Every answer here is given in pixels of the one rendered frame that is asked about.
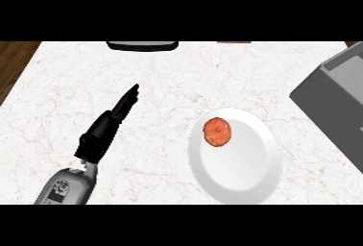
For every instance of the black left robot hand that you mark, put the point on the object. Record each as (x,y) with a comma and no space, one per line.
(100,131)

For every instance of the white oval plate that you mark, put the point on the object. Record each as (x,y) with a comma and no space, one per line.
(234,155)

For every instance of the brown flat object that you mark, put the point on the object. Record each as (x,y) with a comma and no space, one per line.
(233,42)

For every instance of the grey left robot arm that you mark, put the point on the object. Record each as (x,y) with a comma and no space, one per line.
(65,187)

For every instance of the black appliance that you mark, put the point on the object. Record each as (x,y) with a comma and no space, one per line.
(141,45)

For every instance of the grey cardboard box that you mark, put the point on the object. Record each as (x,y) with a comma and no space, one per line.
(335,96)

